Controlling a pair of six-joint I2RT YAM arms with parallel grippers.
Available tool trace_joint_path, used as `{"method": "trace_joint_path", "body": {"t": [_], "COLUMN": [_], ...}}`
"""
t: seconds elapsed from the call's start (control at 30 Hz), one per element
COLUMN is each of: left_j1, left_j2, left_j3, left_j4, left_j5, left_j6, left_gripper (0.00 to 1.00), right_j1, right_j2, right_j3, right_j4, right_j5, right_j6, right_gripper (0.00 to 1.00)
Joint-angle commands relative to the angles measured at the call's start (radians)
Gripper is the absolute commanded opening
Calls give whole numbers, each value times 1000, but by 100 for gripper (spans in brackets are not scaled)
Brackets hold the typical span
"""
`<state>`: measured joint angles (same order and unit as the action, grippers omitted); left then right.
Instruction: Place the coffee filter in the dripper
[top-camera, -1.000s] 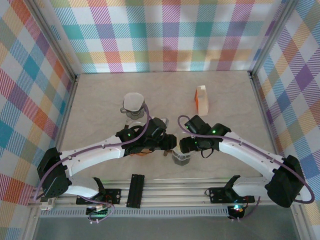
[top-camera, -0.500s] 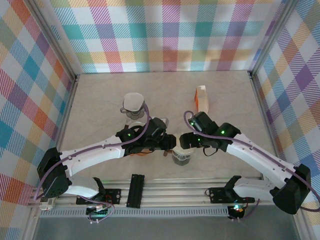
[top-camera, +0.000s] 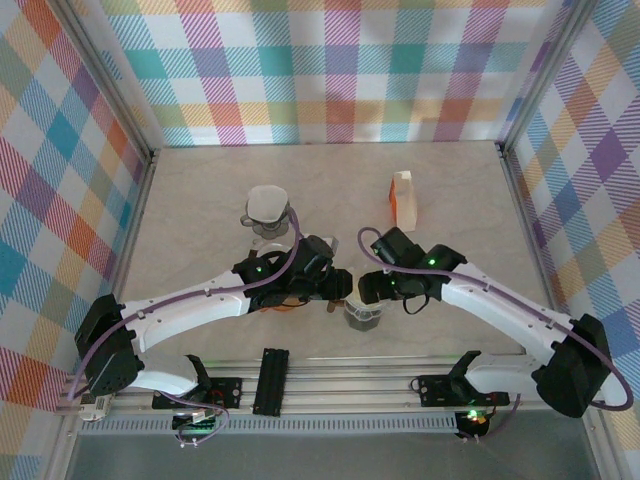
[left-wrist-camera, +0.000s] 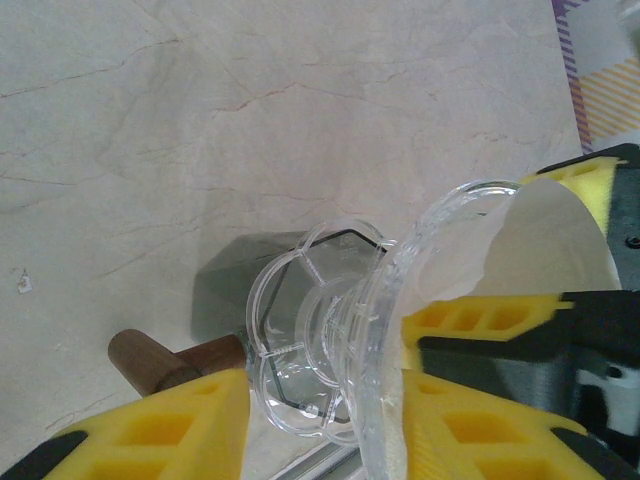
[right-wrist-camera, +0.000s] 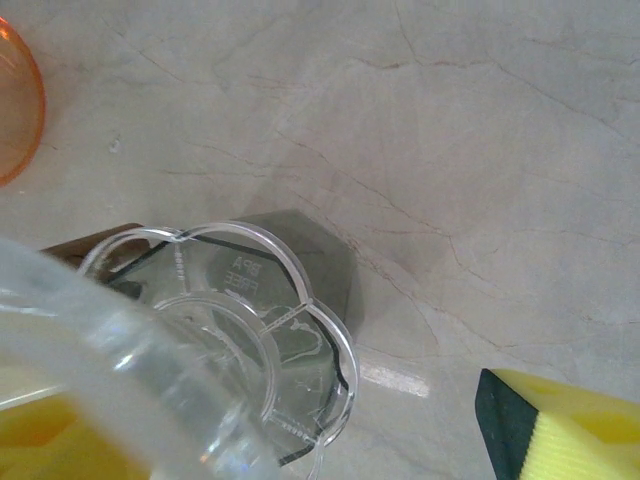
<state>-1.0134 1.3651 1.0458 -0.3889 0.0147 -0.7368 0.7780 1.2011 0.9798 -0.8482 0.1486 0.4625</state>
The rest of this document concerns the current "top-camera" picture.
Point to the white paper coffee filter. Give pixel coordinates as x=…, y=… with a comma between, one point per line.
x=267, y=202
x=354, y=300

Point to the orange white filter packet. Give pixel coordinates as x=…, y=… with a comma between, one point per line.
x=405, y=205

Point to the orange glass pitcher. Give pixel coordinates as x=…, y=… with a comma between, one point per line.
x=285, y=309

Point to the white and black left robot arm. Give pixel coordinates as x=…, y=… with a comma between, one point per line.
x=190, y=310

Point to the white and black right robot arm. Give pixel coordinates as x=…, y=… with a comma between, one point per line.
x=500, y=310

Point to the black controller board green light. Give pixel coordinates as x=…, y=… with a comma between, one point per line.
x=195, y=425
x=475, y=422

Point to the white labelled box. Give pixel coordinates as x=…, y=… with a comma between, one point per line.
x=95, y=407

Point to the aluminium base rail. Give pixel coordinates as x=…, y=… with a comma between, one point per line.
x=350, y=385

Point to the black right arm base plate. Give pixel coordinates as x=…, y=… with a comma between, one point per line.
x=435, y=392

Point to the black rail bracket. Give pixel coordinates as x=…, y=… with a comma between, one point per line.
x=271, y=382

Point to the aluminium side rail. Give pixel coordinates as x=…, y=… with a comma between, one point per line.
x=142, y=200
x=520, y=200

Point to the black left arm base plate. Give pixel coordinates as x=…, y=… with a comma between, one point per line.
x=227, y=390

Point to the aluminium frame post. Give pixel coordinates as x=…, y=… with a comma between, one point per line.
x=542, y=75
x=106, y=80

